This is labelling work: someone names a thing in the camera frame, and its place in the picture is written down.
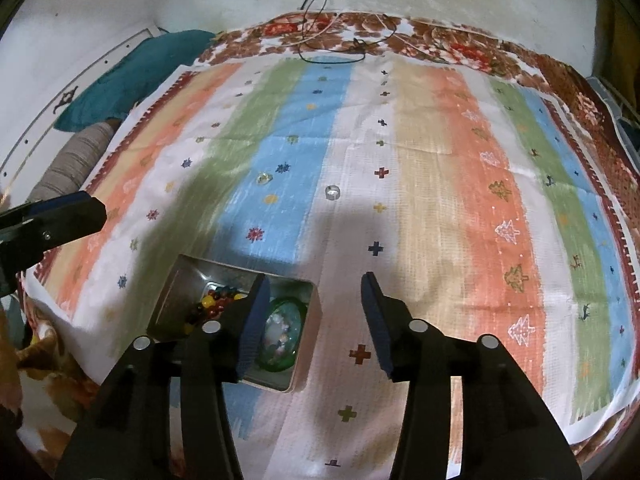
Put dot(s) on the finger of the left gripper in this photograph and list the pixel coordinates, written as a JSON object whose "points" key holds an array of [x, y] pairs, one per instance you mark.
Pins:
{"points": [[45, 208], [25, 245]]}

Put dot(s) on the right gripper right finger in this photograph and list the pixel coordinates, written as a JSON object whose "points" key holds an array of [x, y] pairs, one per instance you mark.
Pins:
{"points": [[508, 431]]}

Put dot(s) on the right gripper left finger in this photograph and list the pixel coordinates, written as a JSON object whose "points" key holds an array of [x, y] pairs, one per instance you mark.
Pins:
{"points": [[126, 433]]}

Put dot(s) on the green jade bangle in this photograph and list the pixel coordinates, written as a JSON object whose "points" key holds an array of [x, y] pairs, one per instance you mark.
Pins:
{"points": [[282, 334]]}

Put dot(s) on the grey striped rolled cloth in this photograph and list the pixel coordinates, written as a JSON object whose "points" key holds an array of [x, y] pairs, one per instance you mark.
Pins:
{"points": [[72, 165]]}

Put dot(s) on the brown floral bed blanket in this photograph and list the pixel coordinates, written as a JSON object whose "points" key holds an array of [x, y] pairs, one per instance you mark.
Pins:
{"points": [[425, 40]]}

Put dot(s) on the teal pillow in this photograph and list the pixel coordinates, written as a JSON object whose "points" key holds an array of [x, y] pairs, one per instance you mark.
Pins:
{"points": [[133, 78]]}

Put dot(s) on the silver metal tin box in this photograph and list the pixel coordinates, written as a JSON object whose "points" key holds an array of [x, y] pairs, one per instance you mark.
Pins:
{"points": [[264, 323]]}

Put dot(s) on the striped pastel cloth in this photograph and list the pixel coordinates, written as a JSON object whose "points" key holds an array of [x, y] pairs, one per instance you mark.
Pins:
{"points": [[375, 185]]}

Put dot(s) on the clear plastic storage bin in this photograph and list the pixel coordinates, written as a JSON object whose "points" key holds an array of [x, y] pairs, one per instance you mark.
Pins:
{"points": [[626, 120]]}

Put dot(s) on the mustard hanging garment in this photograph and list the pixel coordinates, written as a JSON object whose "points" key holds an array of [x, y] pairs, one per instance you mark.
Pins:
{"points": [[616, 55]]}

